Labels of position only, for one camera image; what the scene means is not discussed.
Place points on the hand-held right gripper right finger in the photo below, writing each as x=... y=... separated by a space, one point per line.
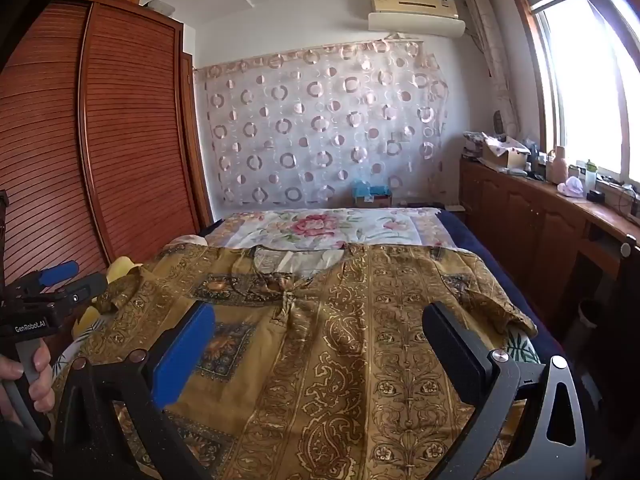
x=457 y=360

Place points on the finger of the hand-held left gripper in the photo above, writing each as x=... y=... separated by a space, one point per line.
x=57 y=272
x=80 y=292

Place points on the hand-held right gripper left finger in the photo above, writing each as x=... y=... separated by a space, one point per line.
x=182 y=360

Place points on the golden patterned shirt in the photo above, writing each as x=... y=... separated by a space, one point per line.
x=325 y=360

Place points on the person's left hand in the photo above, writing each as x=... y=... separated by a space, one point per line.
x=41 y=380

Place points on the yellow cloth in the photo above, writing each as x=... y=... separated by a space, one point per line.
x=120 y=270

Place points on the navy blue blanket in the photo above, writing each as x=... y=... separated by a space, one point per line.
x=500 y=280

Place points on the pale pillow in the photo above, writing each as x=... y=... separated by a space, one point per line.
x=187 y=241

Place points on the wooden louvred wardrobe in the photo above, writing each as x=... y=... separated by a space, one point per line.
x=100 y=135

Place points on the long wooden cabinet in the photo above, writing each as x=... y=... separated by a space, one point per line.
x=530 y=225

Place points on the black chair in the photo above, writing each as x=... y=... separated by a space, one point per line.
x=615 y=320

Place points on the blue packet box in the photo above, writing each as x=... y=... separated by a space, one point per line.
x=372 y=192

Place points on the floral bedspread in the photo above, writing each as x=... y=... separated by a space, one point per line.
x=320 y=227

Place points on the pale pink cloth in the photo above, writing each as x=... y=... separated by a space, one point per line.
x=571 y=187

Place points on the open cardboard box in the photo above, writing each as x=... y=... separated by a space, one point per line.
x=505 y=155

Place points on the small black box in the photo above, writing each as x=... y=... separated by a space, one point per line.
x=595 y=195

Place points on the pink bottle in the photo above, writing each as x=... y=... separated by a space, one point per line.
x=557 y=165

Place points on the green capped bottle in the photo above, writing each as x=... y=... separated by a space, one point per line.
x=591 y=175

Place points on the sheer circle pattern curtain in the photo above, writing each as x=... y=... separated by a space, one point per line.
x=325 y=125

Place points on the white box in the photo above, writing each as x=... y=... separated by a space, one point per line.
x=160 y=6

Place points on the patterned window curtain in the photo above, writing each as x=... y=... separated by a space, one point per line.
x=492 y=60

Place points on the white air conditioner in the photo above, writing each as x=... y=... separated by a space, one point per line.
x=415 y=12

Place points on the window with wooden frame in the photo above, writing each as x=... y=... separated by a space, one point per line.
x=585 y=85

